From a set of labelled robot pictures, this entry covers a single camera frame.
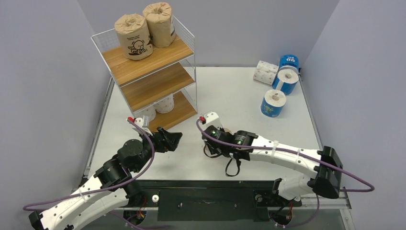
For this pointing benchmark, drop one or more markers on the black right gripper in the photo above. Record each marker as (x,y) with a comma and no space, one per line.
(210,143)

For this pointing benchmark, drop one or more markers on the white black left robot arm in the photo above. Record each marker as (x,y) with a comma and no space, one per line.
(110,187)

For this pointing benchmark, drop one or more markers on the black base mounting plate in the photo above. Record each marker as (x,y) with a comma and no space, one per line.
(187,200)

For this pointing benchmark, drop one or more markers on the blue cartoon-face roll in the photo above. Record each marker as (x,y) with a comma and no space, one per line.
(289,62)

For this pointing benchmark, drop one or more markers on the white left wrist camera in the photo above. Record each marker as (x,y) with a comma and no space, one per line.
(140,124)

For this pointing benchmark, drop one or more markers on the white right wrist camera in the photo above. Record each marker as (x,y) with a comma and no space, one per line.
(211,118)

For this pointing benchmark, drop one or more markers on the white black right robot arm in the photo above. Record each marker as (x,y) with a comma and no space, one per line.
(320,169)

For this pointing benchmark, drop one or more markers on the white floral tissue pack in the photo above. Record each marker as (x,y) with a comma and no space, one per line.
(265,72)

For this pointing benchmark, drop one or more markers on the white red-dotted toilet roll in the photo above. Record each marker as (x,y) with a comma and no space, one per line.
(150,112)
(166,105)

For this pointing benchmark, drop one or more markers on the blue white wrapped roll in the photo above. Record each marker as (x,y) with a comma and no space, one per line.
(285,81)

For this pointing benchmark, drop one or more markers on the blue toilet roll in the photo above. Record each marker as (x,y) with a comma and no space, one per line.
(273,103)

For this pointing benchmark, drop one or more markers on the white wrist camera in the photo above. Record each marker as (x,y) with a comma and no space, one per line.
(140,124)
(211,118)

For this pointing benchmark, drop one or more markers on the white wire wooden shelf rack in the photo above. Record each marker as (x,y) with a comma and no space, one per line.
(168,73)

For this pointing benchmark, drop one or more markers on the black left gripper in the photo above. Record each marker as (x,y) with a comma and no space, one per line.
(166,140)

